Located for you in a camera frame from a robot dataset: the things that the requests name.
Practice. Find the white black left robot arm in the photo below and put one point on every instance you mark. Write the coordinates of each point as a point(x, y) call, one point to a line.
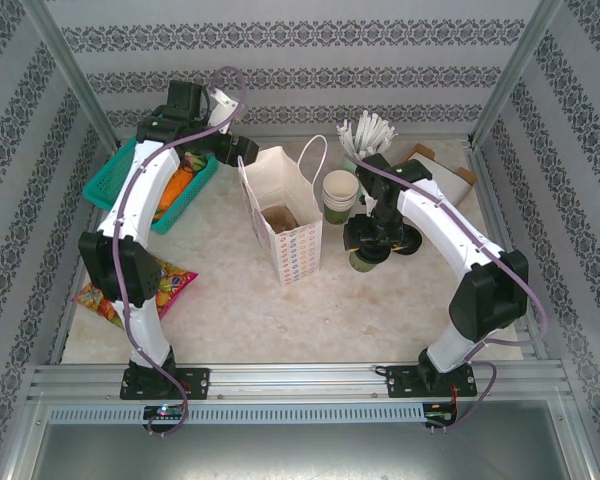
point(145, 190)

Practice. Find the bundle of white wrapped straws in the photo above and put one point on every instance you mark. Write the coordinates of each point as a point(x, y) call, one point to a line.
point(365, 137)

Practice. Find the teal plastic basket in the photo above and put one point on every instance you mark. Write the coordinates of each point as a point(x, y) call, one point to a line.
point(105, 185)

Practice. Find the stack of green paper cups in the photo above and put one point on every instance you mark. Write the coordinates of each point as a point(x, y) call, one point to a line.
point(340, 192)

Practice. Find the aluminium frame post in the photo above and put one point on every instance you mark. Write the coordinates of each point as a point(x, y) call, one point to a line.
point(70, 75)
point(517, 70)

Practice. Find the aluminium mounting rail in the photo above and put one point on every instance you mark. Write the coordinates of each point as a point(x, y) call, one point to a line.
point(295, 380)

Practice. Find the brown pulp cup carrier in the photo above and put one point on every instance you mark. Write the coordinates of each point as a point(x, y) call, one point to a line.
point(280, 217)

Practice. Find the white printed paper bag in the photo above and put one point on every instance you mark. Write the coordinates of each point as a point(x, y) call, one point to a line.
point(295, 250)

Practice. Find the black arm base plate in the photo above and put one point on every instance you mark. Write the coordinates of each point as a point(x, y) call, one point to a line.
point(197, 382)
point(400, 382)

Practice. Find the colourful fruit candy bag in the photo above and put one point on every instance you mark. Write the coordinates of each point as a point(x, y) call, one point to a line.
point(175, 285)

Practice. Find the aluminium side rail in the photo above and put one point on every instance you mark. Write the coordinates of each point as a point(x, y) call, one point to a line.
point(490, 200)

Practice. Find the white napkin stack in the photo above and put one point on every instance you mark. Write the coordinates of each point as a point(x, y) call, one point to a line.
point(452, 175)

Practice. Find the small controller board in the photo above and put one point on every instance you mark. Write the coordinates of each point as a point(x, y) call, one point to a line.
point(437, 416)
point(162, 411)

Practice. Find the black plastic cup lid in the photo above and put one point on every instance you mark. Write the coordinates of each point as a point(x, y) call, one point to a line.
point(367, 256)

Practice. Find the brown cardboard napkin box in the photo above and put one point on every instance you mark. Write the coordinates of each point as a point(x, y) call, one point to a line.
point(467, 175)

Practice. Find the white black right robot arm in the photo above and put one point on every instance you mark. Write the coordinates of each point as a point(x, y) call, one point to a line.
point(450, 225)

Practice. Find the pink dragon fruit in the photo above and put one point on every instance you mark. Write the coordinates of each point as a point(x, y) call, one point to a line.
point(192, 161)

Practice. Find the green paper coffee cup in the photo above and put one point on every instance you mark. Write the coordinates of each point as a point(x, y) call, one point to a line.
point(362, 266)

